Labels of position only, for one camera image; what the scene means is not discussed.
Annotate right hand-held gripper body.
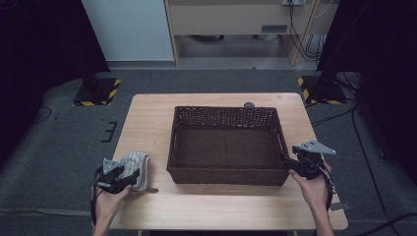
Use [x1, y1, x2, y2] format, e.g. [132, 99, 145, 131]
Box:
[292, 140, 337, 181]

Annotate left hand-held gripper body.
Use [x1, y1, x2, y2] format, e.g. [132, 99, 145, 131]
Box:
[93, 157, 128, 195]

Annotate grey striped towel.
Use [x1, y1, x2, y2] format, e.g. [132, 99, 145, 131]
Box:
[118, 150, 151, 195]

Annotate brown wicker basket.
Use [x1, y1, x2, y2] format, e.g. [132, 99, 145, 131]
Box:
[165, 105, 291, 187]

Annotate person's left hand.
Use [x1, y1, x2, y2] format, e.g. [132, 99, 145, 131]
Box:
[92, 185, 133, 224]

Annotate person's right hand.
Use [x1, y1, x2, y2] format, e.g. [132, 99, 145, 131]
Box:
[289, 161, 332, 210]

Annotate grey floor tape piece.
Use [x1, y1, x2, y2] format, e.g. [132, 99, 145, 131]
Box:
[329, 202, 352, 211]

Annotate black stand base yellow stripes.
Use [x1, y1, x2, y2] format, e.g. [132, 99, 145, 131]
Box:
[297, 75, 347, 106]
[73, 77, 122, 107]

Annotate dark curtain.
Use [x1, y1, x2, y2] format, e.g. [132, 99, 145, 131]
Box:
[316, 0, 417, 185]
[0, 0, 111, 161]

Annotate white partition panel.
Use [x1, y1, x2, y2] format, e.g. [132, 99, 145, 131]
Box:
[81, 0, 175, 62]

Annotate beige cabinet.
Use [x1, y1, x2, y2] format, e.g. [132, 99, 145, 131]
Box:
[163, 0, 338, 67]

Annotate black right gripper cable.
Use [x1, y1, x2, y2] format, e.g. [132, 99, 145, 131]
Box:
[319, 163, 337, 210]

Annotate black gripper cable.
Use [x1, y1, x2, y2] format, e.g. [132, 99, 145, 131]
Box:
[89, 165, 102, 227]
[319, 163, 337, 210]

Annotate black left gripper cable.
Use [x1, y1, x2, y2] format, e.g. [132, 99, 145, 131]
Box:
[89, 165, 102, 227]

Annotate long black floor cable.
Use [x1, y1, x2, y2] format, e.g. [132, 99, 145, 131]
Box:
[351, 104, 402, 236]

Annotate thin black floor cable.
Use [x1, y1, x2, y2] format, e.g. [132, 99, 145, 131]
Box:
[31, 105, 53, 125]

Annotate thick black floor cable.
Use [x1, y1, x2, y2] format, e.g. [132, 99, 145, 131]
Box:
[357, 212, 417, 236]

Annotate black cable bundle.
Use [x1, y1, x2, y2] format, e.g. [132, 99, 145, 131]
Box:
[287, 3, 327, 63]

